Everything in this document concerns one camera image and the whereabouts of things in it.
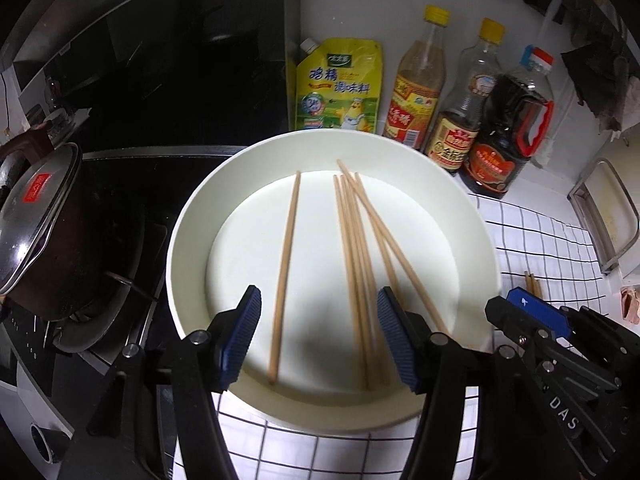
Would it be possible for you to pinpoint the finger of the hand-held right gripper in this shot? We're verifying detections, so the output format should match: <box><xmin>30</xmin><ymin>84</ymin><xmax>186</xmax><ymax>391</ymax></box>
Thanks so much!
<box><xmin>484</xmin><ymin>296</ymin><xmax>621</xmax><ymax>401</ymax></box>
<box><xmin>505</xmin><ymin>286</ymin><xmax>640</xmax><ymax>361</ymax></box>

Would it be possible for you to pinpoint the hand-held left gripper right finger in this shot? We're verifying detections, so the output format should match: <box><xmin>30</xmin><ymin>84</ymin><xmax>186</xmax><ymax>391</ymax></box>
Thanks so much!
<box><xmin>376</xmin><ymin>286</ymin><xmax>548</xmax><ymax>480</ymax></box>

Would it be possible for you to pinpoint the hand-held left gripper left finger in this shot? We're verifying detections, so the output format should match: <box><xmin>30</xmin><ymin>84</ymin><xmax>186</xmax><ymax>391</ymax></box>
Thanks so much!
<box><xmin>57</xmin><ymin>285</ymin><xmax>262</xmax><ymax>480</ymax></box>

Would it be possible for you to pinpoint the slender wooden chopstick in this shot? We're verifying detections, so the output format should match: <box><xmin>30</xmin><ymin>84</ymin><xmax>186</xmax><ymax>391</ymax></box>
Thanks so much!
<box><xmin>268</xmin><ymin>170</ymin><xmax>302</xmax><ymax>385</ymax></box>

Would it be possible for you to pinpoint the bundle of wooden chopsticks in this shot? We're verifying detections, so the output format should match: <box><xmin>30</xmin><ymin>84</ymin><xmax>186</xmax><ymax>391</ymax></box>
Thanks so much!
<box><xmin>333</xmin><ymin>159</ymin><xmax>448</xmax><ymax>392</ymax></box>

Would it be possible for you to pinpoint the white round basin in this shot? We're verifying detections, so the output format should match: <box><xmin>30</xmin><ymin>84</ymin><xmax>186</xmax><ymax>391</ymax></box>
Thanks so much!
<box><xmin>166</xmin><ymin>129</ymin><xmax>501</xmax><ymax>433</ymax></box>

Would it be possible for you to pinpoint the white black-grid cloth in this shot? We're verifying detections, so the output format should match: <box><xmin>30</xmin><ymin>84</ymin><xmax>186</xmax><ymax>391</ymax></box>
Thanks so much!
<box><xmin>212</xmin><ymin>192</ymin><xmax>626</xmax><ymax>480</ymax></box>

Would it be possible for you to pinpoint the pink rag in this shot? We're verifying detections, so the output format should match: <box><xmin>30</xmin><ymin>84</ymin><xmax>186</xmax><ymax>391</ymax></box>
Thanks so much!
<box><xmin>620</xmin><ymin>285</ymin><xmax>640</xmax><ymax>323</ymax></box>

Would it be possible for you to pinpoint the large dark soy sauce jug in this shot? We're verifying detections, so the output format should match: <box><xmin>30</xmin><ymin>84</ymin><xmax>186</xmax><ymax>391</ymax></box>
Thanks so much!
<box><xmin>459</xmin><ymin>46</ymin><xmax>556</xmax><ymax>200</ymax></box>

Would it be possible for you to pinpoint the dark brown pot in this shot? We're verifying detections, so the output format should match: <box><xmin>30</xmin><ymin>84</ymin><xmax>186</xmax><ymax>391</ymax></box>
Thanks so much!
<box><xmin>0</xmin><ymin>127</ymin><xmax>151</xmax><ymax>321</ymax></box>

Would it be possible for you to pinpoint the black gas stove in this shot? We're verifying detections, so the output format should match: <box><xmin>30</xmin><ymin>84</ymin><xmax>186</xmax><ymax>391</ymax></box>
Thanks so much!
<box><xmin>0</xmin><ymin>146</ymin><xmax>248</xmax><ymax>396</ymax></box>

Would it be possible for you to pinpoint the slim soy sauce bottle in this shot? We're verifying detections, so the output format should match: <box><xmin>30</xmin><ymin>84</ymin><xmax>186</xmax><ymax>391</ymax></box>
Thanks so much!
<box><xmin>422</xmin><ymin>17</ymin><xmax>505</xmax><ymax>173</ymax></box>

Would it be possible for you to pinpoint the stove knob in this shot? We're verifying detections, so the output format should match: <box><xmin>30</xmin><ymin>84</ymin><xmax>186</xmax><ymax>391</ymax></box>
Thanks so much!
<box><xmin>30</xmin><ymin>422</ymin><xmax>71</xmax><ymax>463</ymax></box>

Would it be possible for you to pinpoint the pale vinegar bottle yellow cap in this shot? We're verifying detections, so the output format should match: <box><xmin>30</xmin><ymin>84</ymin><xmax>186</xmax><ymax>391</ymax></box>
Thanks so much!
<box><xmin>382</xmin><ymin>5</ymin><xmax>451</xmax><ymax>151</ymax></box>

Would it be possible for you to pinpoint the dark grey hanging cloth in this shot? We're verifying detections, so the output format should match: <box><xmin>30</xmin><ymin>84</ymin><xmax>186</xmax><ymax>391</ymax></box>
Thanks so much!
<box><xmin>560</xmin><ymin>10</ymin><xmax>640</xmax><ymax>133</ymax></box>

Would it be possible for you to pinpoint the metal pot lid red sticker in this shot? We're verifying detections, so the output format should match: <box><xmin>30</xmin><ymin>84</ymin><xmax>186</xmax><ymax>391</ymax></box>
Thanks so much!
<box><xmin>0</xmin><ymin>142</ymin><xmax>83</xmax><ymax>295</ymax></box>

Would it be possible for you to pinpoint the yellow seasoning pouch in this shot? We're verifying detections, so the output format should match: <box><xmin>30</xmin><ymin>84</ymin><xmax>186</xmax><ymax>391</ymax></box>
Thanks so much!
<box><xmin>286</xmin><ymin>37</ymin><xmax>385</xmax><ymax>135</ymax></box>

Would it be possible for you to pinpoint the white dish brush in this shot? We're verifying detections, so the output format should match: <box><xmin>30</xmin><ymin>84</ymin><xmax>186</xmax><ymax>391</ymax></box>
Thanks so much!
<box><xmin>541</xmin><ymin>0</ymin><xmax>569</xmax><ymax>28</ymax></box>

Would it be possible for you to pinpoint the metal tray with handle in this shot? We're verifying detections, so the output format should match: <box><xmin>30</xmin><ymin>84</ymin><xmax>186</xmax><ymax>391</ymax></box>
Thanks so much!
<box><xmin>567</xmin><ymin>157</ymin><xmax>633</xmax><ymax>276</ymax></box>

